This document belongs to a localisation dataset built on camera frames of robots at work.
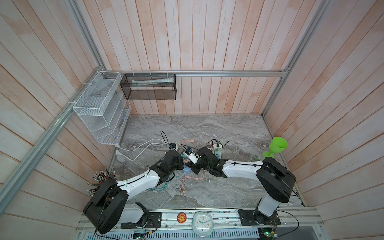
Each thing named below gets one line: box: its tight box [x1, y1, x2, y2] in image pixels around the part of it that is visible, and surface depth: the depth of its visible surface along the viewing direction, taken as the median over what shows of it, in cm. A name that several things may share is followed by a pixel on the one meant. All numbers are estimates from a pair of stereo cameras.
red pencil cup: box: [87, 169, 118, 197], surface depth 73 cm
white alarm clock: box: [192, 212, 214, 237], surface depth 71 cm
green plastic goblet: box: [262, 137, 289, 159], surface depth 88 cm
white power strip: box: [213, 144, 223, 159], surface depth 92 cm
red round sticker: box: [177, 212, 187, 224], surface depth 76 cm
